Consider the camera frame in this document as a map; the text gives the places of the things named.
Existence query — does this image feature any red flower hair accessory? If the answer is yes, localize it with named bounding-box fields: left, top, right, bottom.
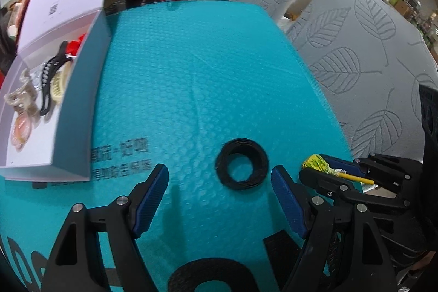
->
left=65, top=33, right=88, bottom=56

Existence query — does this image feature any large grey leaf cushion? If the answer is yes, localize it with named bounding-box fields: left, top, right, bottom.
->
left=286, top=0, right=438, bottom=164

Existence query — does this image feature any black ring hair tie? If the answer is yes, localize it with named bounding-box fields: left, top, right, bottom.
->
left=215, top=139, right=269, bottom=190

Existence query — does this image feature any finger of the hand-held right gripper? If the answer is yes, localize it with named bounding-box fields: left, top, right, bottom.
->
left=299, top=169, right=412, bottom=209
left=320, top=153, right=413, bottom=190

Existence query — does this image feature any teal bubble mailer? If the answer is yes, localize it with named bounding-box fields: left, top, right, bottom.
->
left=0, top=0, right=353, bottom=292

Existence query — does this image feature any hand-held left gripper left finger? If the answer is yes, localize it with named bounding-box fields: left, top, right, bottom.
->
left=41, top=164, right=170, bottom=292

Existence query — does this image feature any cream hair clip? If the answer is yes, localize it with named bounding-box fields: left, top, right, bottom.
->
left=50, top=64, right=75, bottom=105

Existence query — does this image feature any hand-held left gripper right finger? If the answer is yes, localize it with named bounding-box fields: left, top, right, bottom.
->
left=270, top=165, right=391, bottom=292

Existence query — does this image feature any pearly wavy hair clip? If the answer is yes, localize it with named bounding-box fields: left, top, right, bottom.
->
left=5, top=68, right=38, bottom=115

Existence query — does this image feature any yellow lollipop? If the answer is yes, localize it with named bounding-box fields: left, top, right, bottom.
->
left=301, top=154, right=375, bottom=185

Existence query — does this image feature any pink hair clip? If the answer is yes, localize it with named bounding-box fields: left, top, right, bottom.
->
left=10, top=111, right=35, bottom=146

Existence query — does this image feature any black claw hair clip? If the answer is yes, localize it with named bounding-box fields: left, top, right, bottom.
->
left=39, top=41, right=74, bottom=116

